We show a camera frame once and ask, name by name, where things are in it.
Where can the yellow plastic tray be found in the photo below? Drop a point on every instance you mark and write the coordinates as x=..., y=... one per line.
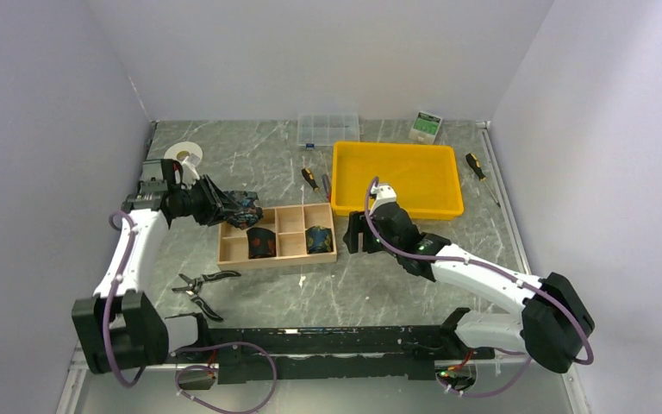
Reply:
x=424, y=177

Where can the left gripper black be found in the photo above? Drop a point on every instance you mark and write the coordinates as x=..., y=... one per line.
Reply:
x=209, y=217

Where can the white tape roll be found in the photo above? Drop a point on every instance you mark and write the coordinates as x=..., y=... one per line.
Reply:
x=185, y=151

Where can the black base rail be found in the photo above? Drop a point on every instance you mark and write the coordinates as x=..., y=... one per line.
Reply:
x=414, y=352

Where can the blue rolled tie yellow flowers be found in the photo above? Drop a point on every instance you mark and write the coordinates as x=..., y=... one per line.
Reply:
x=319, y=240

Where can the blue red handled screwdriver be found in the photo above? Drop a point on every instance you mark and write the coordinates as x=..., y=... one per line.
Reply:
x=327, y=186

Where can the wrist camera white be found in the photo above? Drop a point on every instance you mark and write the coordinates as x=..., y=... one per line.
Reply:
x=189, y=168
x=382, y=194

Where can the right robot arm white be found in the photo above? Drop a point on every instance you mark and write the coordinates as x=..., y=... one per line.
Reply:
x=543, y=317

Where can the navy floral necktie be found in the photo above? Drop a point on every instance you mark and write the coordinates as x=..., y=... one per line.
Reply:
x=245, y=211

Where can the clear plastic parts box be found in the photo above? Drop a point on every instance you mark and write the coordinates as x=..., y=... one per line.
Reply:
x=315, y=130

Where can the black yellow handled screwdriver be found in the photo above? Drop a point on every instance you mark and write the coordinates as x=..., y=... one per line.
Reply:
x=309, y=177

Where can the black yellow screwdriver right side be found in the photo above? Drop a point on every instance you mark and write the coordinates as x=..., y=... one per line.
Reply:
x=474, y=163

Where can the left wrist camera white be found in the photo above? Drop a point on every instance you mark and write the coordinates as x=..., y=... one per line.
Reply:
x=189, y=168

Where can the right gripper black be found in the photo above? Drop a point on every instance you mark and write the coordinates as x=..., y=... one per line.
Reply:
x=351, y=237

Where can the dark rolled tie orange pattern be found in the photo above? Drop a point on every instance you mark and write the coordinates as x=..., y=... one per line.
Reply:
x=261, y=243

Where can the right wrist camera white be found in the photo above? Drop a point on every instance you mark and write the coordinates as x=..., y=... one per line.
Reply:
x=382, y=194

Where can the green white small box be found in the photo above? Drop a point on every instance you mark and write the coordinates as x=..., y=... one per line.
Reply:
x=425, y=128

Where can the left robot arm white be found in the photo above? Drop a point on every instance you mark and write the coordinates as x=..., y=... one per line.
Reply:
x=118, y=326

